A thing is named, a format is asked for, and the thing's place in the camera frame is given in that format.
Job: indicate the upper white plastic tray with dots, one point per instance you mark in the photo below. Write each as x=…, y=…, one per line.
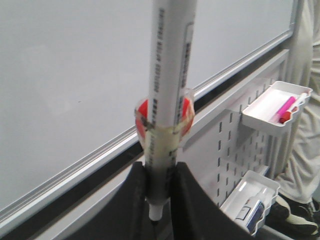
x=260, y=114

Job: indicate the person in beige trousers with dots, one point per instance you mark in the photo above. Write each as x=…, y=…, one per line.
x=301, y=174

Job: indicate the red round magnet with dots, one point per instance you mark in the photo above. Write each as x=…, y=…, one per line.
x=185, y=124

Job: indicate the pink marker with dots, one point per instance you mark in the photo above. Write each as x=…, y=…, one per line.
x=284, y=108

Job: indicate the white plastic tray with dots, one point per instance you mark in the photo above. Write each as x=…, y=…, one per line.
x=260, y=114
x=250, y=184

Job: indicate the red marker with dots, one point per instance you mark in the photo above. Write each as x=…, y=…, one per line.
x=287, y=115

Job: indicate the black shoe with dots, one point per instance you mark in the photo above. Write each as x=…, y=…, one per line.
x=298, y=218

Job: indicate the white whiteboard marker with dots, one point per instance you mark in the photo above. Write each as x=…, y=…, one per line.
x=171, y=42

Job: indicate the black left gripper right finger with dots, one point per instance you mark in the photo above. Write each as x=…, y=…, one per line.
x=194, y=215

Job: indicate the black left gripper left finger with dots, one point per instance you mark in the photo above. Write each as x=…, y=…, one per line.
x=122, y=217

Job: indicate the white perforated pegboard panel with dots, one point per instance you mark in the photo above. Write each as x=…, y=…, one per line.
x=240, y=150

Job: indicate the whiteboard with aluminium frame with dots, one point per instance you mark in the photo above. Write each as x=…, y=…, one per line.
x=72, y=71

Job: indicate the lower white plastic tray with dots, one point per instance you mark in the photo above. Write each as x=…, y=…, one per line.
x=250, y=184

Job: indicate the whiteboard eraser blue label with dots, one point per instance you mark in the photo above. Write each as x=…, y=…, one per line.
x=253, y=211

